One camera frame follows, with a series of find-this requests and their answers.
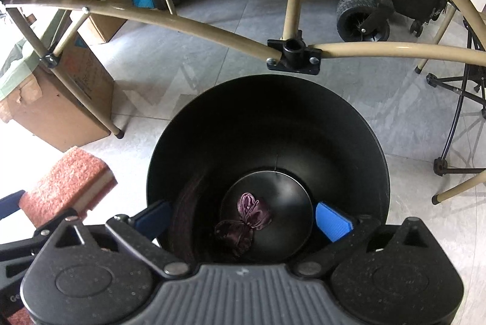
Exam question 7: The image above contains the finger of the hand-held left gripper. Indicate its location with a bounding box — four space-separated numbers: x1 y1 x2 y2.
0 208 78 265
0 190 26 232

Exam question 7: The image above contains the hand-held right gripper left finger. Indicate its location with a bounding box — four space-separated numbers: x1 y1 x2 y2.
38 201 192 278

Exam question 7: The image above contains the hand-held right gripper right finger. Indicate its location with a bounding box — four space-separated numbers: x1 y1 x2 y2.
292 201 449 278

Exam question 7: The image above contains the red scouring sponge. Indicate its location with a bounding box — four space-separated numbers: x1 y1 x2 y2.
18 146 118 231

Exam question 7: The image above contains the purple satin scrunchie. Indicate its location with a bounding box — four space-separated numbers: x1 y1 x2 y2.
214 192 273 257

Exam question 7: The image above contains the black round bin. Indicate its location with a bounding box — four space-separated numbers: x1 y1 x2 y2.
146 74 390 267

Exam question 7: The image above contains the printed cardboard box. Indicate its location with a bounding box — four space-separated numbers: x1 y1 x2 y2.
0 33 115 153

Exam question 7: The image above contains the black folding chair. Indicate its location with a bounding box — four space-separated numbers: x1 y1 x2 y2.
425 18 486 176

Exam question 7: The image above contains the green cloth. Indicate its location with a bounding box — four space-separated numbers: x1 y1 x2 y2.
0 10 69 98

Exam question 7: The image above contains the tan folding table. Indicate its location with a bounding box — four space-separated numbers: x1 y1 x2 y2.
0 0 486 206

